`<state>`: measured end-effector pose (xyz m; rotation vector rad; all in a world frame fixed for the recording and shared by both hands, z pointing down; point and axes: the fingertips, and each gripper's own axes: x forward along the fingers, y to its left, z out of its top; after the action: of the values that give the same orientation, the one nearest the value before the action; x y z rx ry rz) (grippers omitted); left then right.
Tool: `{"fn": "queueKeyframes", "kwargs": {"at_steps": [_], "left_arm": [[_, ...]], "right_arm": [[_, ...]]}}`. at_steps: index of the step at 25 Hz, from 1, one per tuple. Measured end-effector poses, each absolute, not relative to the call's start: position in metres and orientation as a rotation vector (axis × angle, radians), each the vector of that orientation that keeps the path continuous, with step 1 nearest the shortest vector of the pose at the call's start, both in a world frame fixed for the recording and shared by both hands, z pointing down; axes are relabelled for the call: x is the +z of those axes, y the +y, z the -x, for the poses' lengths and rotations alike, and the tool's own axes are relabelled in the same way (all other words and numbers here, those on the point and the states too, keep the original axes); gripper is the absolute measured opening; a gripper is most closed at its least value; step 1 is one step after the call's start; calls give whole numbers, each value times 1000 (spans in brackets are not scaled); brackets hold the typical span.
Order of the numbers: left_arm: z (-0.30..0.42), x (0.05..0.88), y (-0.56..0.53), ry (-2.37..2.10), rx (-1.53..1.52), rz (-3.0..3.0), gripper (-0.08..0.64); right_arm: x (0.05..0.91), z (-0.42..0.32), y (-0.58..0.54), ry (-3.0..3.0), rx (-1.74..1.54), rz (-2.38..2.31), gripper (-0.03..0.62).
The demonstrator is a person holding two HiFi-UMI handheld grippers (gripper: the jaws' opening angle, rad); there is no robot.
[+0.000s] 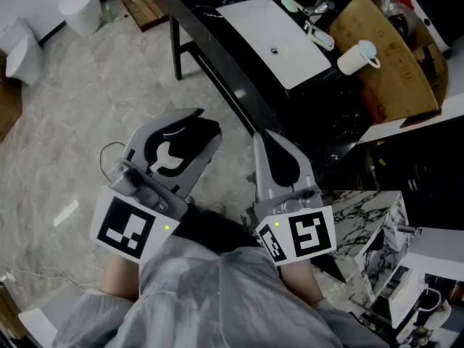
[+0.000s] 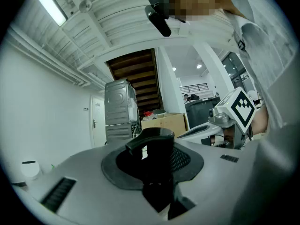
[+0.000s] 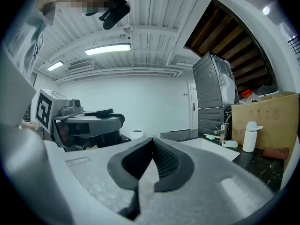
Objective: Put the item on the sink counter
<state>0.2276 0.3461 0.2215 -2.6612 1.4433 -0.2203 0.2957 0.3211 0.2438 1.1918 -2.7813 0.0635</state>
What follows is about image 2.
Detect large cardboard box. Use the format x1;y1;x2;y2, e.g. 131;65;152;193
140;112;189;138

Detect long ceiling light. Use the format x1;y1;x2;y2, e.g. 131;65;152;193
32;0;69;27

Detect black head-worn camera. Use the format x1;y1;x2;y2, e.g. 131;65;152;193
144;0;186;38

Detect person's right forearm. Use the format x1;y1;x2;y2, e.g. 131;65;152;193
250;106;270;135

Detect grey washing machine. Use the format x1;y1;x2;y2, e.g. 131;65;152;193
105;122;143;145
104;78;138;126

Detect white ceiling pipes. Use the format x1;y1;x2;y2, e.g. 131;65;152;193
7;26;107;90

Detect person's head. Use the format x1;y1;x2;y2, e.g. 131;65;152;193
167;0;225;22

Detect white door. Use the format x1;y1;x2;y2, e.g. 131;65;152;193
90;94;106;148

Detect round ceiling detector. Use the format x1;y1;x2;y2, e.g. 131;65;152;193
78;0;93;13

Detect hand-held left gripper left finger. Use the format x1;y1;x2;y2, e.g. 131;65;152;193
27;141;168;225

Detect person's grey shirt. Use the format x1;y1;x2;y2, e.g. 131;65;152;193
206;0;300;135

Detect wooden staircase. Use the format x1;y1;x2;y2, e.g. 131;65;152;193
105;47;163;118

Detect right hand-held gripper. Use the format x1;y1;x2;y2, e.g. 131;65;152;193
177;86;257;150

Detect dark glass window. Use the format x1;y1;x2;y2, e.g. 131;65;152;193
221;52;250;90

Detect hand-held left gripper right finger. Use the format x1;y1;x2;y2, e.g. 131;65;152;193
173;141;255;225

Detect black railing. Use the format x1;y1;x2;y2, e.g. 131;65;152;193
180;82;208;94

